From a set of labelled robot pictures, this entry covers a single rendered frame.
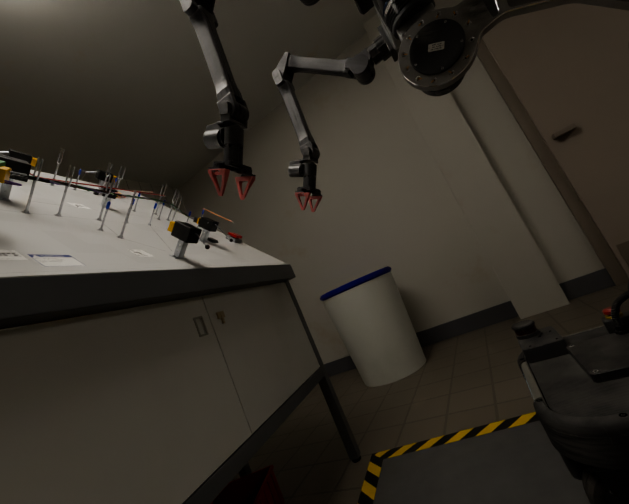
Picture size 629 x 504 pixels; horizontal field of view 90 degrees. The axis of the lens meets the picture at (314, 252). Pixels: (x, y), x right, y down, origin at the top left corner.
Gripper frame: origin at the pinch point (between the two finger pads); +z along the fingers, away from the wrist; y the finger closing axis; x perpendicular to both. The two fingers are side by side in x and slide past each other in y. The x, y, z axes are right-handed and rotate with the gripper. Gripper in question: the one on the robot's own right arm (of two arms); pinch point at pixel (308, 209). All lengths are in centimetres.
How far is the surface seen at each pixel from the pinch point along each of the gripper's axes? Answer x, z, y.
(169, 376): 9, 43, 78
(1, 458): 12, 42, 107
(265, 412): 16, 63, 51
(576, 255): 130, 17, -144
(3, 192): -44, 4, 87
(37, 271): 0, 19, 98
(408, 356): 34, 89, -86
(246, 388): 12, 55, 55
